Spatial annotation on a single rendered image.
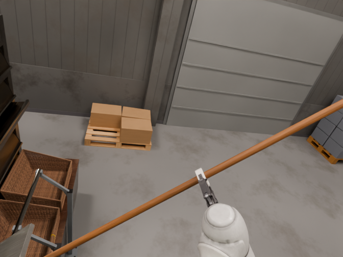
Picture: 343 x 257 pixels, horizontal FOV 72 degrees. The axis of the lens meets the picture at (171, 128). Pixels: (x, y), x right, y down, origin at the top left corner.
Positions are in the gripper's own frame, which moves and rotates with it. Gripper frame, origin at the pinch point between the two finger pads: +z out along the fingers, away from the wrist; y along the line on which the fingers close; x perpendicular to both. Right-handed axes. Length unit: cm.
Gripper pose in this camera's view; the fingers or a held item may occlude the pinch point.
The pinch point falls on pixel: (202, 178)
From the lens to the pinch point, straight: 100.4
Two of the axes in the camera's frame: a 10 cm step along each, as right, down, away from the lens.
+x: 8.6, -4.9, -1.3
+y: 4.6, 6.7, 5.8
